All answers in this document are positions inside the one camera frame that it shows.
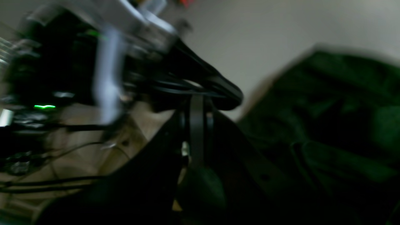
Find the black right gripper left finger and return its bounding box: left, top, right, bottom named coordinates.
left=35, top=95, right=204, bottom=225

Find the dark green t-shirt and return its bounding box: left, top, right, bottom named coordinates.
left=175, top=50, right=400, bottom=225

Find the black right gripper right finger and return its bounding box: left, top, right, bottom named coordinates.
left=203, top=97, right=313, bottom=225

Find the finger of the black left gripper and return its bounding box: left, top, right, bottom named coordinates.
left=150, top=40, right=244, bottom=111

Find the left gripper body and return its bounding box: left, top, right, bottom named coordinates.
left=1, top=0, right=178, bottom=132

